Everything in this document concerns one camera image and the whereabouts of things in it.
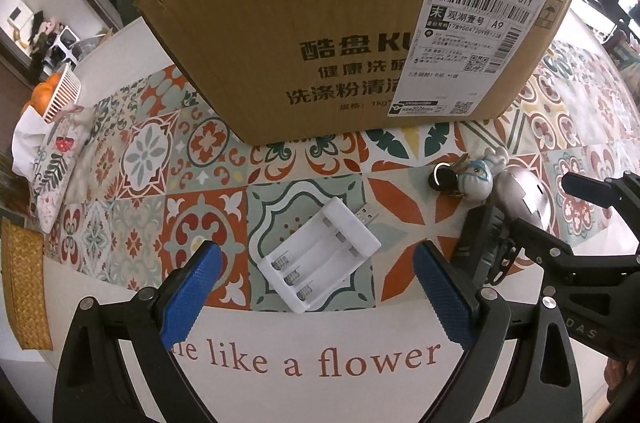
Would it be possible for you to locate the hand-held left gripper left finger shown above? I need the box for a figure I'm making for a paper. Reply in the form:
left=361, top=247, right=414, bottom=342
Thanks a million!
left=52, top=240, right=222, bottom=423

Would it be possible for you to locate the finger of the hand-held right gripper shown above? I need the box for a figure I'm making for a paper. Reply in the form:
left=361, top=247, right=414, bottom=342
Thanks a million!
left=561, top=171, right=640, bottom=249
left=452, top=202, right=577, bottom=289

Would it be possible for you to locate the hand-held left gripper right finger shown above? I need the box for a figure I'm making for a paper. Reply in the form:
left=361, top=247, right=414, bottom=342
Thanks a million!
left=412, top=240, right=583, bottom=423

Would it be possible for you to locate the silver helmet-shaped trinket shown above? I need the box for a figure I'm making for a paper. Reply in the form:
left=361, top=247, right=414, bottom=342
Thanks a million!
left=494, top=166, right=552, bottom=231

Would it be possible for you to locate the keychain with white figurine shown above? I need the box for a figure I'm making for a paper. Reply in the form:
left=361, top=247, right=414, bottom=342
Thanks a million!
left=429, top=147, right=508, bottom=204

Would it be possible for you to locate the white battery charger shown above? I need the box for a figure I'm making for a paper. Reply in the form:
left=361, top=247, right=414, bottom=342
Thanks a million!
left=256, top=197, right=382, bottom=315

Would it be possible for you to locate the brown cardboard box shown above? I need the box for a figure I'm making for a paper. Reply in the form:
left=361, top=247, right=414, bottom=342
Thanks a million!
left=134, top=0, right=578, bottom=146

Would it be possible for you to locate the tile patterned table mat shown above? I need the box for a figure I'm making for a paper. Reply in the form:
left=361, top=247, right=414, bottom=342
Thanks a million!
left=0, top=10, right=640, bottom=423

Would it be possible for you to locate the woven straw box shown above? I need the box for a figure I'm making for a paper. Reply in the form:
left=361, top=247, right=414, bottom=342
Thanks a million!
left=0, top=218, right=54, bottom=351

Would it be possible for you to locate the floral fabric tissue cover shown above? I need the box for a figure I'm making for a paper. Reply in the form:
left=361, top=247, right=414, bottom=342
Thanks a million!
left=12, top=106, right=93, bottom=234

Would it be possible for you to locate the white fruit basket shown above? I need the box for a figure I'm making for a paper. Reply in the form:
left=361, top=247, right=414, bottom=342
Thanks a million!
left=41, top=68, right=85, bottom=124

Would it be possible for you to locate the white shoe rack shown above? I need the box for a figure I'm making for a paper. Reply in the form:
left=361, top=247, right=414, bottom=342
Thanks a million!
left=47, top=28, right=81, bottom=66

